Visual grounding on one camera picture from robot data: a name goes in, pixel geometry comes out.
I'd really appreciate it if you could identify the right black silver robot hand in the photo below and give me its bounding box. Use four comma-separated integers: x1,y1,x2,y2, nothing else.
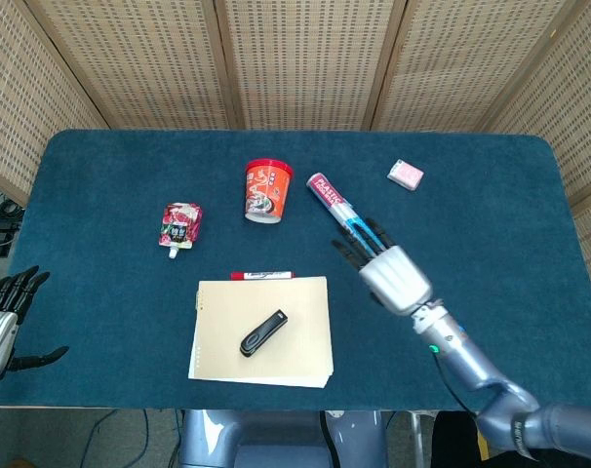
330,214,434,317

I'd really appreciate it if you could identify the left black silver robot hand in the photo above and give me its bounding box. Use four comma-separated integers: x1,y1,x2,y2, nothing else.
0,265,70,387

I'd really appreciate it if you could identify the black stapler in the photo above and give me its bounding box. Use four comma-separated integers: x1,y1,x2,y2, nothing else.
239,309,290,359

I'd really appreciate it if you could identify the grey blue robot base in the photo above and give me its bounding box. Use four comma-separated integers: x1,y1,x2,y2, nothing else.
177,409,390,468

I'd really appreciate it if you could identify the plastic wrap roll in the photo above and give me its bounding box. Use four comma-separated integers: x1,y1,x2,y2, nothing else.
305,172,380,255

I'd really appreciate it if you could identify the blue table cloth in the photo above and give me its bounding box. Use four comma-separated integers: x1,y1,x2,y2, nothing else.
0,128,589,413

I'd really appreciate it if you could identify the red white marker pen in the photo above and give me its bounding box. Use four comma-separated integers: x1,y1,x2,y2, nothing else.
230,270,296,282

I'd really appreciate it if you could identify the yellow note pad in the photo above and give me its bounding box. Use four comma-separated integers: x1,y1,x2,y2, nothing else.
187,275,335,390

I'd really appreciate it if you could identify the red instant noodle cup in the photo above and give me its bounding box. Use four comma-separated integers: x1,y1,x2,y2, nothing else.
243,157,296,225

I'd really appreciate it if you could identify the black fabric item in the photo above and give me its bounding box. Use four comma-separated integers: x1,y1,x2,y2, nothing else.
430,411,487,468

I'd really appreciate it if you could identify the red drink pouch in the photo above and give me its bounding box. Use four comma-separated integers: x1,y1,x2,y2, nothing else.
157,201,204,260

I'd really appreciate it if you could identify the woven bamboo screen panel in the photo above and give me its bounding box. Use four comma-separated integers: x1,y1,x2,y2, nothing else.
216,0,405,132
24,0,241,131
371,0,582,133
480,0,591,316
0,0,109,209

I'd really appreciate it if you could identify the black equipment with cables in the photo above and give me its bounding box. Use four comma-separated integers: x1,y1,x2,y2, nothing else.
0,192,26,257

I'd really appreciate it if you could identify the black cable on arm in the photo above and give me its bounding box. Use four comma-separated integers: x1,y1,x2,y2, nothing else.
434,353,478,418

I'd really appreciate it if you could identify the blue floor cable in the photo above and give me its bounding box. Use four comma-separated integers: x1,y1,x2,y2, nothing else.
142,409,154,468

